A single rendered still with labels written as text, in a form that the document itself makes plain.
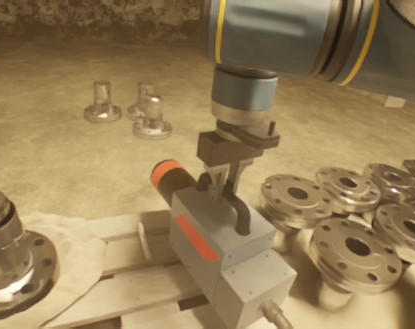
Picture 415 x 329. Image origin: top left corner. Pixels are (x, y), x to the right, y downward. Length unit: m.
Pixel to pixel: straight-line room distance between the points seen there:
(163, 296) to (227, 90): 0.54
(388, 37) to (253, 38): 0.12
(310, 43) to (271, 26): 0.04
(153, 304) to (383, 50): 0.70
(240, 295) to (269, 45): 0.42
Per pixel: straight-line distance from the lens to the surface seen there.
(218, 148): 0.50
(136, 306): 0.77
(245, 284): 0.57
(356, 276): 0.84
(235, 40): 0.29
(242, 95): 0.46
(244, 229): 0.57
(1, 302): 0.79
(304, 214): 0.96
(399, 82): 0.33
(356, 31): 0.30
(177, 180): 0.74
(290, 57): 0.30
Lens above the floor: 0.80
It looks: 30 degrees down
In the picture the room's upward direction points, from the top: 9 degrees clockwise
